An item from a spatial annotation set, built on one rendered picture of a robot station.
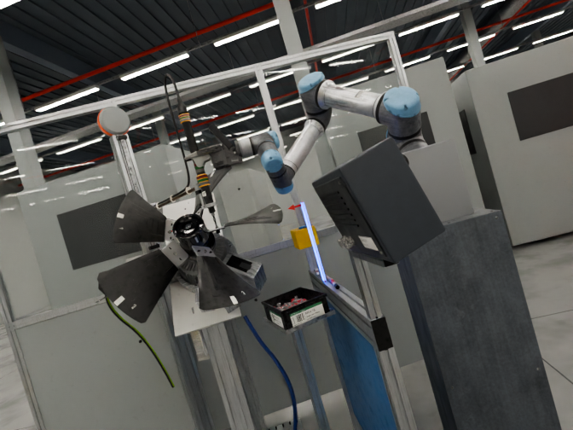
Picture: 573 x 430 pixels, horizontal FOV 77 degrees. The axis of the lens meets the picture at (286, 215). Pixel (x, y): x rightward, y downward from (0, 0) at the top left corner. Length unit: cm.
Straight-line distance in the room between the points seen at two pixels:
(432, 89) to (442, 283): 306
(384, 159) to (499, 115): 416
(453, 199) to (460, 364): 52
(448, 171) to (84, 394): 217
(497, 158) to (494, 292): 350
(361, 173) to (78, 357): 208
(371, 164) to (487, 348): 86
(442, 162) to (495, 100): 353
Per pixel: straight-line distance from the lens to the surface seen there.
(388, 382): 101
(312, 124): 159
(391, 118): 132
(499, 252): 127
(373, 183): 62
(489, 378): 137
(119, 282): 138
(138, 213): 155
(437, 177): 127
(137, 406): 244
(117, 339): 234
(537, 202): 487
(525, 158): 482
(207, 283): 124
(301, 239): 165
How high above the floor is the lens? 119
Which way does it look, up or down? 1 degrees down
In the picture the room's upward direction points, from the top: 16 degrees counter-clockwise
